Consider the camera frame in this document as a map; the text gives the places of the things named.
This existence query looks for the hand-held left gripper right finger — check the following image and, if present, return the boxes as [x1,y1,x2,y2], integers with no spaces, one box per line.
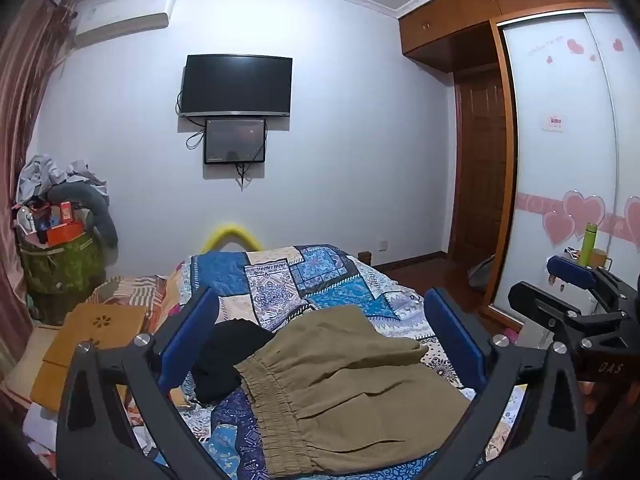
[420,287,587,480]

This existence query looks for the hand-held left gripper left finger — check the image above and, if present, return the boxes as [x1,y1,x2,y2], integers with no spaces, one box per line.
[54,287,236,480]

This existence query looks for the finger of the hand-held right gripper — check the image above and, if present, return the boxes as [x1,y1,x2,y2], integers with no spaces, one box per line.
[508,281,583,333]
[546,255,635,311]

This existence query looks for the khaki pants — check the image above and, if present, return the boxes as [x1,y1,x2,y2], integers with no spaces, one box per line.
[234,306,473,478]

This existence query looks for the green bottle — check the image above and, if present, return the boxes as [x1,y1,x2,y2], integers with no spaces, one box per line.
[578,222,598,266]

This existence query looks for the black garment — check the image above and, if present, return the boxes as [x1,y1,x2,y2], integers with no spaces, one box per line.
[191,319,276,405]

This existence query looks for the grey cloth on floor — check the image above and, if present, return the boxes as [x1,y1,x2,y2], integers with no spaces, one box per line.
[467,255,496,291]

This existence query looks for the orange striped bed sheet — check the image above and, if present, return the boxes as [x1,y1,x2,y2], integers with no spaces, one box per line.
[90,275,176,311]

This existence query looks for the wooden lap desk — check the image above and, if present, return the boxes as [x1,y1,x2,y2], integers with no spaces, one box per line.
[31,302,153,411]

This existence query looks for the white heart-print sliding door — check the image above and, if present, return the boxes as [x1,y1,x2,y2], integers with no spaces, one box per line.
[502,10,627,311]

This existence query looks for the yellow curved foam tube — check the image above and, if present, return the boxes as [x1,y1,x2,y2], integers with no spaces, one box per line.
[201,223,263,253]

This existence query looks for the brown wooden door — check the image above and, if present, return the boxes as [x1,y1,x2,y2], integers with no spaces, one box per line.
[452,67,511,266]

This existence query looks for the grey long plush pillow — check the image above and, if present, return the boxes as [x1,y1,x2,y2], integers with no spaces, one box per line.
[47,180,119,251]

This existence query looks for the blue patchwork blanket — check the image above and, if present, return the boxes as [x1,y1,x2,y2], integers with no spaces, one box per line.
[145,244,531,480]

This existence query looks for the orange box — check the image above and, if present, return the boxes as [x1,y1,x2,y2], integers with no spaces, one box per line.
[37,222,83,247]

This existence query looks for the pile of grey clothes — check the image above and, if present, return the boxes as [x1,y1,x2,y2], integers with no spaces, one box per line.
[17,154,108,206]

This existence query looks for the wooden wardrobe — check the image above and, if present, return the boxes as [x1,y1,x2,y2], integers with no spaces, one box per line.
[398,0,640,333]

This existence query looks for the pink striped curtain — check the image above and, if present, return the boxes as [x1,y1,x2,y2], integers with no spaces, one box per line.
[0,0,76,351]

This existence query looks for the white air conditioner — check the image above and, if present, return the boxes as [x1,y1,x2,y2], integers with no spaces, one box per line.
[75,0,175,50]

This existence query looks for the small black wall monitor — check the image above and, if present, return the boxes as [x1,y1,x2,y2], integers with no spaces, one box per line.
[203,117,267,165]

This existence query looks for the black wall television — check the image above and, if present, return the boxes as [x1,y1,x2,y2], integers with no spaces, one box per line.
[179,54,293,118]

